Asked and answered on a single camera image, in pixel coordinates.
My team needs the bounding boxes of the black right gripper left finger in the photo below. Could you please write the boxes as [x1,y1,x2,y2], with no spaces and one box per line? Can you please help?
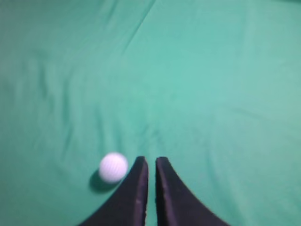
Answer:
[80,156,149,226]

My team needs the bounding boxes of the green table cloth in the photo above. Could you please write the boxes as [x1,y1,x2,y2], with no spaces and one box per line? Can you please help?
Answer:
[0,0,301,226]

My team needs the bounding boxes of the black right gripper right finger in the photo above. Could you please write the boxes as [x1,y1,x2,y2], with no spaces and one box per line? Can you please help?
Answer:
[155,157,227,226]

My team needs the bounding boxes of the white golf ball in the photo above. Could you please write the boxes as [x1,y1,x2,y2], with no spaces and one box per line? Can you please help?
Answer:
[98,152,128,184]

